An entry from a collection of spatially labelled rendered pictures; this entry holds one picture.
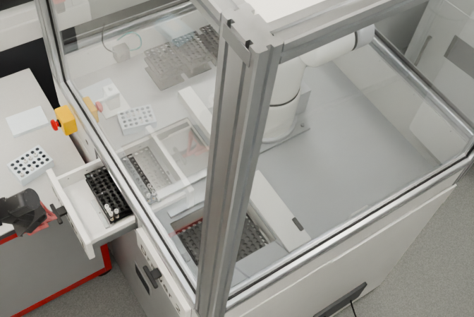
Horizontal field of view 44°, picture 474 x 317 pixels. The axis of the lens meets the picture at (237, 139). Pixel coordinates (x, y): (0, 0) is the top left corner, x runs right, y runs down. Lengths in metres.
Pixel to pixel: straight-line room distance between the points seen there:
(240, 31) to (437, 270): 2.36
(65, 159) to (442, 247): 1.82
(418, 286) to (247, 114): 2.19
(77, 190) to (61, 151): 0.23
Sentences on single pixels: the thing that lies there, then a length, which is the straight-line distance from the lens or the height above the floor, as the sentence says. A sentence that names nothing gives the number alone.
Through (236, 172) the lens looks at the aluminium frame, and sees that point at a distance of 0.88.
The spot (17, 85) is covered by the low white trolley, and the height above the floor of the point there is 0.76.
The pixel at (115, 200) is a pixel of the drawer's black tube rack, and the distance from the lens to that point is 1.82.
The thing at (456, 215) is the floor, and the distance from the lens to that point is 3.13.
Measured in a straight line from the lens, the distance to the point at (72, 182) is 1.93.
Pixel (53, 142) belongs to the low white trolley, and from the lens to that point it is 2.14.
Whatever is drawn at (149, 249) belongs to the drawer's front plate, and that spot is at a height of 0.93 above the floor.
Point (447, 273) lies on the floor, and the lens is 2.96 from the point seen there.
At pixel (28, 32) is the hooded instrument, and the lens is 2.38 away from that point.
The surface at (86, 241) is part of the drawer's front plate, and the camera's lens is 1.73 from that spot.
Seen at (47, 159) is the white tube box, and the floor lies 0.79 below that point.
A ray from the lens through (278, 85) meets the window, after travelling 0.79.
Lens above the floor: 2.47
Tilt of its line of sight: 54 degrees down
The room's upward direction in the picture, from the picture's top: 9 degrees clockwise
